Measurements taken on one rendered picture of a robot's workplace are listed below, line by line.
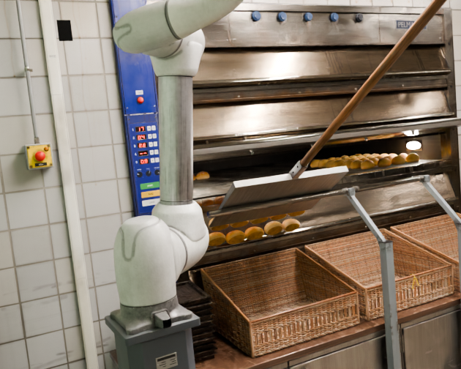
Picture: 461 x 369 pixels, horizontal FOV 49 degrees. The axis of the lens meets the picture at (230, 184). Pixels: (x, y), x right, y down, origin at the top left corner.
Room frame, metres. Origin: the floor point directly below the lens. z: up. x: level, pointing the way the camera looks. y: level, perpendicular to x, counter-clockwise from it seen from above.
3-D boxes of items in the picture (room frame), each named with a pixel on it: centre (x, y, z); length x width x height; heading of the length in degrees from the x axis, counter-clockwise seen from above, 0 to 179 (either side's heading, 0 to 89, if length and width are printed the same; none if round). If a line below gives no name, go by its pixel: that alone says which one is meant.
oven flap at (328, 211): (2.74, -0.57, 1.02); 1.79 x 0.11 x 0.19; 115
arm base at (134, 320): (1.32, 0.24, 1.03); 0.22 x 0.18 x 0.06; 28
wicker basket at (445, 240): (2.76, -1.24, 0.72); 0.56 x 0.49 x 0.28; 116
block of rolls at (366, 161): (3.39, -0.91, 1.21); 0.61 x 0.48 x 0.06; 25
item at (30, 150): (2.05, 0.76, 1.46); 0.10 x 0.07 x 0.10; 115
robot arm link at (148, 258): (1.35, 0.25, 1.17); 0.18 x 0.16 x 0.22; 159
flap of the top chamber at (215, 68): (2.74, -0.57, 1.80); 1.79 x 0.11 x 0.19; 115
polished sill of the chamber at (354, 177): (2.76, -0.56, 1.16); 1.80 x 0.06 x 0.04; 115
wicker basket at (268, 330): (2.25, -0.17, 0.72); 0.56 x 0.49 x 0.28; 116
